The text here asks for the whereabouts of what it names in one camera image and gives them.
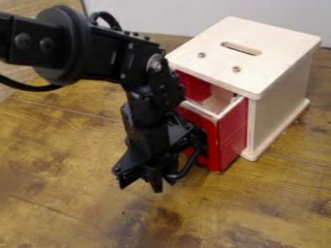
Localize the black metal drawer handle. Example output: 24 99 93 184
163 135 205 185

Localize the red drawer front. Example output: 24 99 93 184
176 71 248 172

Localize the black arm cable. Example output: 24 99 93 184
0 74 62 93

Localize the white wooden box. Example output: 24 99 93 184
167 16 320 161

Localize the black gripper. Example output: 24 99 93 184
110 103 196 194

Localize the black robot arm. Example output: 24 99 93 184
0 6 193 193

